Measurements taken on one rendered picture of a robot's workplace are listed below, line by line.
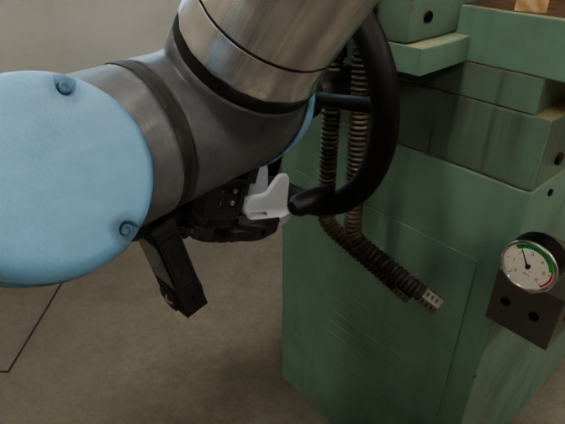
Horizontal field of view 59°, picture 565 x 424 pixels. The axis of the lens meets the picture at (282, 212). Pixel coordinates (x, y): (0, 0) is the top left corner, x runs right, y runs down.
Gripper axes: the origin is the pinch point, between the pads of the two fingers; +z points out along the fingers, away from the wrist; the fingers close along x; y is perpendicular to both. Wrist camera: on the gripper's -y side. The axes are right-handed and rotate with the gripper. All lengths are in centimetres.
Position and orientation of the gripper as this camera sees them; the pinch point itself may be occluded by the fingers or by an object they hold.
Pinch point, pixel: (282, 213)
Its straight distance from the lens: 55.4
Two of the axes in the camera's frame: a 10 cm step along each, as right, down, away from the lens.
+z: 7.0, -0.4, 7.1
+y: 2.6, -9.2, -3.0
